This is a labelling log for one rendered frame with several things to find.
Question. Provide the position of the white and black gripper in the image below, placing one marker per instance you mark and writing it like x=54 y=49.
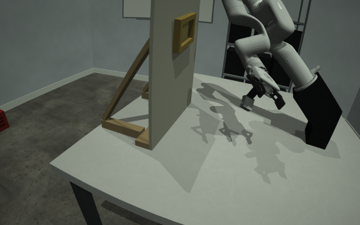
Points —
x=265 y=85

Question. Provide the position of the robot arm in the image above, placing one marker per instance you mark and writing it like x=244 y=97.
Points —
x=270 y=38

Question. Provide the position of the brown wooden support brace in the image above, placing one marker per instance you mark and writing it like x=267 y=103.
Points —
x=140 y=133

